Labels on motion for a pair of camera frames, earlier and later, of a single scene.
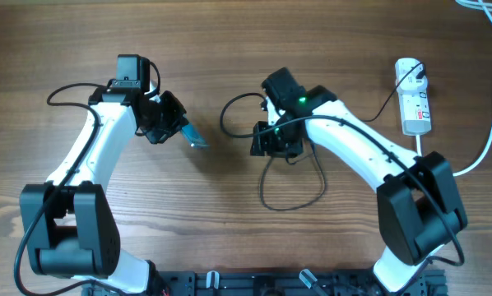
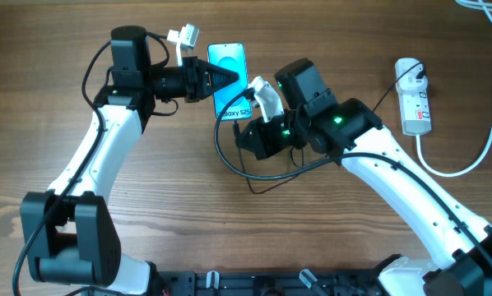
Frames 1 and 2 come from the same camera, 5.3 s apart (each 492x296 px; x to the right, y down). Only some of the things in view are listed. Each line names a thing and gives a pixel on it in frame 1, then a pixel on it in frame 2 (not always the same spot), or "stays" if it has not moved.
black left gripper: (175, 122) -> (195, 81)
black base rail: (273, 283) stays
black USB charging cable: (300, 205) -> (420, 72)
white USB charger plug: (410, 81) stays
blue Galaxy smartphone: (193, 137) -> (232, 56)
